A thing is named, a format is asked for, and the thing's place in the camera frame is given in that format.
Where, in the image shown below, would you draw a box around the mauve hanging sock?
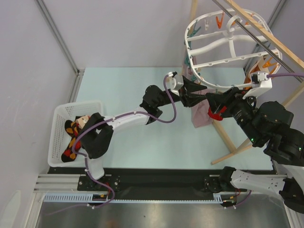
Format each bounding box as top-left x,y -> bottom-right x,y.
182,58 -> 212,128

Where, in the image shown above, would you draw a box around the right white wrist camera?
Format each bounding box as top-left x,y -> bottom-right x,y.
243,71 -> 272,100

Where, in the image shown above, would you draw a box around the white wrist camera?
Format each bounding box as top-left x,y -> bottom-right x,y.
167,72 -> 184,96
243,71 -> 272,100

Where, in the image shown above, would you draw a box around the red beige fox sock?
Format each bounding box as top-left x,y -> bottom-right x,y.
208,108 -> 223,121

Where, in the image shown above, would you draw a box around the metal hanging rod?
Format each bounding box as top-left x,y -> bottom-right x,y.
211,0 -> 304,83

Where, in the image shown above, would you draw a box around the orange brown hanging sock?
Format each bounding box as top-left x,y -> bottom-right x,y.
247,57 -> 274,84

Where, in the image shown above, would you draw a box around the white slotted cable duct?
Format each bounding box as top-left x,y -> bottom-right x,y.
44,192 -> 226,204

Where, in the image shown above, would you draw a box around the wooden drying rack frame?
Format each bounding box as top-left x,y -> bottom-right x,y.
185,0 -> 304,165

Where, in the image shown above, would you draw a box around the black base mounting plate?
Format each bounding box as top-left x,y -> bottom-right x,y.
48,167 -> 238,201

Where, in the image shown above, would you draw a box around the white round clip hanger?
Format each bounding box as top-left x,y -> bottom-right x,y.
185,9 -> 281,87

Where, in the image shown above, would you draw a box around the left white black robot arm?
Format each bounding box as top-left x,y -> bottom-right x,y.
77,72 -> 206,190

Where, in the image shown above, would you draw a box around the white plastic laundry basket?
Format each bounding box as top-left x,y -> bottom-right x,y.
47,100 -> 103,168

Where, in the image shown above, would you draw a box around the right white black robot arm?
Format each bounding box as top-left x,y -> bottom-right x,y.
205,87 -> 304,213

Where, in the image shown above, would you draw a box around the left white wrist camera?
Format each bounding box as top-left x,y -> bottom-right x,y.
167,72 -> 184,96

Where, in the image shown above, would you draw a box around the black argyle sock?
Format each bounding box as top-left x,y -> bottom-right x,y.
65,120 -> 81,138
61,134 -> 78,162

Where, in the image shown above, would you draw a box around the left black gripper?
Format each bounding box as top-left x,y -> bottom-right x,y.
155,76 -> 206,108

